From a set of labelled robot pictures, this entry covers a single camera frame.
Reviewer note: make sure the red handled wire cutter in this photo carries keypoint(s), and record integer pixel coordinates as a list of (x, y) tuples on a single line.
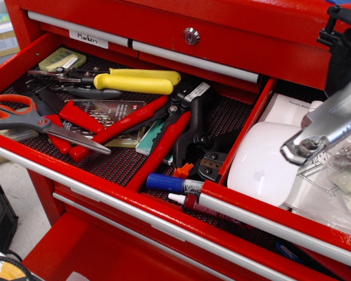
[(156, 158)]

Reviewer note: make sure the yellow handled wire stripper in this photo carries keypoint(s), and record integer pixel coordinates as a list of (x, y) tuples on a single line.
[(122, 79)]

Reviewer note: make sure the white computer mouse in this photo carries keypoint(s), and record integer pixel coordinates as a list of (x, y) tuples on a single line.
[(259, 170)]

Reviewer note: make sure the white instruction paper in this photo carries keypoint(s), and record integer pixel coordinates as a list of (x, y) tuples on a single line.
[(287, 110)]

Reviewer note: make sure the red handled pliers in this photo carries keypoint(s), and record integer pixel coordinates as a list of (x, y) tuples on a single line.
[(76, 120)]

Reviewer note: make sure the white markers label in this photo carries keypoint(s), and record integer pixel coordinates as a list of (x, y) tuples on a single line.
[(88, 39)]

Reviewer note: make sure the blue capped marker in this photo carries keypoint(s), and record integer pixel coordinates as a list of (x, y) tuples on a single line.
[(173, 184)]

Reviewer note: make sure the right red drawer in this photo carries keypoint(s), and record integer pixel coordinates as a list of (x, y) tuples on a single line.
[(292, 227)]

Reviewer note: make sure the plastic bag of hardware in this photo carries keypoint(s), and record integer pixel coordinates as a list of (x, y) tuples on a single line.
[(328, 200)]

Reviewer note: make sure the silver box cutter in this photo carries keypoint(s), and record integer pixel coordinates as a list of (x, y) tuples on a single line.
[(322, 129)]

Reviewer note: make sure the green plastic bit case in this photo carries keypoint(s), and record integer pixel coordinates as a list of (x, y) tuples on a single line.
[(62, 58)]

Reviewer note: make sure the clear plastic bit box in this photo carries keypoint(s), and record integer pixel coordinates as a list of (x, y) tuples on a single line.
[(19, 134)]

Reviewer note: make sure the teal sanding block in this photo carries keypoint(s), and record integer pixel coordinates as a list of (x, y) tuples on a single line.
[(145, 145)]

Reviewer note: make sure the black saw blade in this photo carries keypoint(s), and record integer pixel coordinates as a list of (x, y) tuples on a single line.
[(48, 103)]

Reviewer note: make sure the orange grey scissors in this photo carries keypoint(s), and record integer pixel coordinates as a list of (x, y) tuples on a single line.
[(30, 118)]

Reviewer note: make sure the red drawer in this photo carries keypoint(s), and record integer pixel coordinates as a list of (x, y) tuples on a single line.
[(292, 227), (106, 232)]

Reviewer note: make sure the left red drawer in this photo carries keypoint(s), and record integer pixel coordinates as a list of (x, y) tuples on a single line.
[(106, 232)]

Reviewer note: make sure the orange plastic piece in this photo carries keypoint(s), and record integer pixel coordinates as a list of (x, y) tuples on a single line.
[(184, 171)]

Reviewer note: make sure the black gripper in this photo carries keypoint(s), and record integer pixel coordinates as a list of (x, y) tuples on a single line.
[(336, 35)]

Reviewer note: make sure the black crimping tool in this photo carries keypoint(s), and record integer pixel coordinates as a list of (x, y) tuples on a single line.
[(196, 145)]

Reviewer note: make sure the red tool chest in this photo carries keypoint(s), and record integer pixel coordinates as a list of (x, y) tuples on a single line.
[(246, 48)]

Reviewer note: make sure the drill bit package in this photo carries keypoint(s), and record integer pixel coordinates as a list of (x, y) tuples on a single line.
[(108, 112)]

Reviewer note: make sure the red threadlocker bottle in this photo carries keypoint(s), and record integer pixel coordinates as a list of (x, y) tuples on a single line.
[(190, 203)]

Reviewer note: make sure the silver chest lock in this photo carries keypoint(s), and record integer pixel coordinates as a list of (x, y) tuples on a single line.
[(191, 36)]

